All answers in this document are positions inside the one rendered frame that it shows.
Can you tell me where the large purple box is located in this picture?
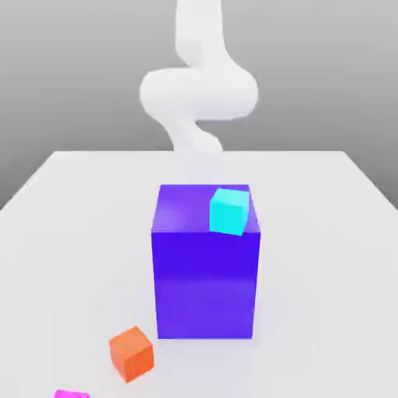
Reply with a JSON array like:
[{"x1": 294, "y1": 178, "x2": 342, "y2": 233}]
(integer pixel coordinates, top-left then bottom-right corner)
[{"x1": 150, "y1": 183, "x2": 261, "y2": 340}]

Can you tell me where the small orange cube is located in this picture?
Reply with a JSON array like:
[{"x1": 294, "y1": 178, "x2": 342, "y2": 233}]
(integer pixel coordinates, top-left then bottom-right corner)
[{"x1": 108, "y1": 326, "x2": 155, "y2": 384}]

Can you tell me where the small cyan cube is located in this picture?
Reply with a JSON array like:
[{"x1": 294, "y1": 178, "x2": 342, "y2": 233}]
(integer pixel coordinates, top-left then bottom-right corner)
[{"x1": 208, "y1": 187, "x2": 251, "y2": 237}]

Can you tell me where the small magenta cube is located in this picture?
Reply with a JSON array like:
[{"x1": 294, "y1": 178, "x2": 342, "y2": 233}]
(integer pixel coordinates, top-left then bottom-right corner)
[{"x1": 54, "y1": 389, "x2": 91, "y2": 398}]

